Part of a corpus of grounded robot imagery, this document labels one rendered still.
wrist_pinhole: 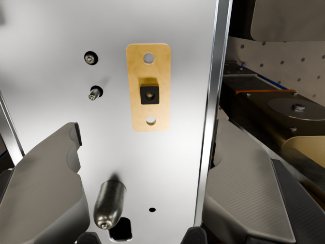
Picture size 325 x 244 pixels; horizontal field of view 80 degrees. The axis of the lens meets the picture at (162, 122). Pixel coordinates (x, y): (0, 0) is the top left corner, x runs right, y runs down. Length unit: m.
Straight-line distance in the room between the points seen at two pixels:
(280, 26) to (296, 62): 0.37
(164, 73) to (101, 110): 0.07
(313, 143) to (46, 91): 0.24
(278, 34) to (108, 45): 0.16
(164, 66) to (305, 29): 0.14
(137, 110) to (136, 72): 0.04
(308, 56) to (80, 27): 0.53
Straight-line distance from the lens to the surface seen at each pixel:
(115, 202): 0.23
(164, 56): 0.18
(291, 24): 0.24
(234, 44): 0.51
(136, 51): 0.18
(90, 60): 0.18
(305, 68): 0.62
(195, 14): 0.18
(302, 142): 0.20
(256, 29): 0.22
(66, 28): 0.19
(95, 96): 0.18
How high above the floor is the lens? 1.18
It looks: 63 degrees down
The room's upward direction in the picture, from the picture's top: 175 degrees clockwise
